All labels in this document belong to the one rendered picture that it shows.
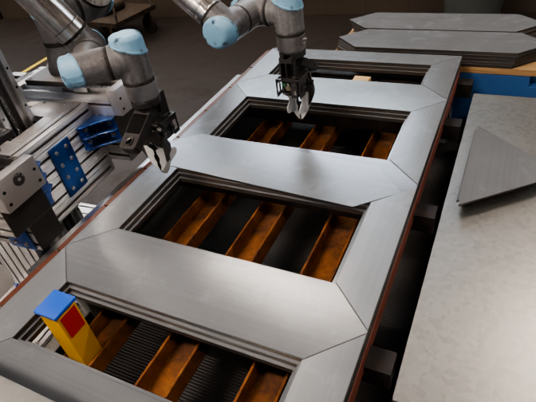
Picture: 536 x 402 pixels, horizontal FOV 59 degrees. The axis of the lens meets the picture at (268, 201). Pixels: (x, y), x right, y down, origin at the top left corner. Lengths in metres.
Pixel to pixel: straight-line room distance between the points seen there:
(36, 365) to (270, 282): 0.47
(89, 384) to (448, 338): 0.68
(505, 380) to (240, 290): 0.51
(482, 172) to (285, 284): 0.65
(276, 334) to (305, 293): 0.11
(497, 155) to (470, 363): 0.64
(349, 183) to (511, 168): 0.44
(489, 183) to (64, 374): 1.06
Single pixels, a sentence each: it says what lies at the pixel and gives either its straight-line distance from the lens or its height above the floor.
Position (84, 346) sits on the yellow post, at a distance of 1.12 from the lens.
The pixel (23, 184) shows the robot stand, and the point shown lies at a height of 0.94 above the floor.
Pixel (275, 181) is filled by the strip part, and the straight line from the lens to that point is 1.23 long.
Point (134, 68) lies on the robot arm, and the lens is 1.12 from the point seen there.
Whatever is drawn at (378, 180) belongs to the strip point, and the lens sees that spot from 1.21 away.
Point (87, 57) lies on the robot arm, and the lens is 1.13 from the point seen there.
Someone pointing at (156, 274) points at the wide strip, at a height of 0.85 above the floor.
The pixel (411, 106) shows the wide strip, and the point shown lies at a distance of 1.53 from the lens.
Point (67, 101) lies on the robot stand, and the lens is 1.73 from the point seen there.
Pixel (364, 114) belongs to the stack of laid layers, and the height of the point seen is 0.83.
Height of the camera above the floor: 1.57
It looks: 38 degrees down
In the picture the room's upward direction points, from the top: 10 degrees counter-clockwise
